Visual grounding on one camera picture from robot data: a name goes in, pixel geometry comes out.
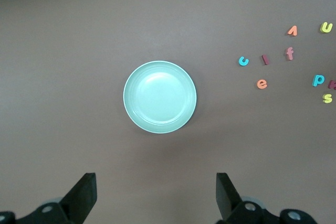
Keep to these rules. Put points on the brown table cover sheet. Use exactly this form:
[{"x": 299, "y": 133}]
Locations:
[{"x": 52, "y": 51}]

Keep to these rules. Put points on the cyan foam letter p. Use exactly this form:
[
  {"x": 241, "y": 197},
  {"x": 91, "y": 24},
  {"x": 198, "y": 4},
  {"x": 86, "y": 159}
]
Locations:
[{"x": 314, "y": 81}]

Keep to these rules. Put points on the red foam letter f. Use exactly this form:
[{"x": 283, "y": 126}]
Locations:
[{"x": 289, "y": 54}]

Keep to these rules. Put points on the orange foam letter e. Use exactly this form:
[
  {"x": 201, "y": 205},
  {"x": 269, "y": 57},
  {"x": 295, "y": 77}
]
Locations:
[{"x": 258, "y": 84}]

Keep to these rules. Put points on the yellow foam letter s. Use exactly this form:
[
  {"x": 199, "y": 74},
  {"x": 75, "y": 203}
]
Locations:
[{"x": 327, "y": 98}]

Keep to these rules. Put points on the maroon foam letter l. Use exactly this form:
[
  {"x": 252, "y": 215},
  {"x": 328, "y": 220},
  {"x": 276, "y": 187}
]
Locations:
[{"x": 265, "y": 59}]

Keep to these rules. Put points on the green plate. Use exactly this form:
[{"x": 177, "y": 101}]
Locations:
[{"x": 160, "y": 96}]

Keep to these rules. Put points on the cyan foam letter c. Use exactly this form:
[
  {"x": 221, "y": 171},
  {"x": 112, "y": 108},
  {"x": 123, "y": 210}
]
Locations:
[{"x": 240, "y": 61}]

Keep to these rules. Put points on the maroon foam letter k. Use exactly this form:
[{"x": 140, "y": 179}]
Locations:
[{"x": 331, "y": 84}]

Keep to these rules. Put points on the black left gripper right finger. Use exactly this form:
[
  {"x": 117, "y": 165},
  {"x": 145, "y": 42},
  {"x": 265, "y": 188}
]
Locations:
[{"x": 223, "y": 195}]

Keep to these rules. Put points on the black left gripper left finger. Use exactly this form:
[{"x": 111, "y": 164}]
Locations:
[{"x": 84, "y": 195}]

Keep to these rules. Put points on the orange foam letter v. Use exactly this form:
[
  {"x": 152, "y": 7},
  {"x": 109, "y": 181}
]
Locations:
[{"x": 294, "y": 29}]

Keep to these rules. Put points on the yellow foam letter u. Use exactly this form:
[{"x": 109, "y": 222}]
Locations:
[{"x": 325, "y": 31}]

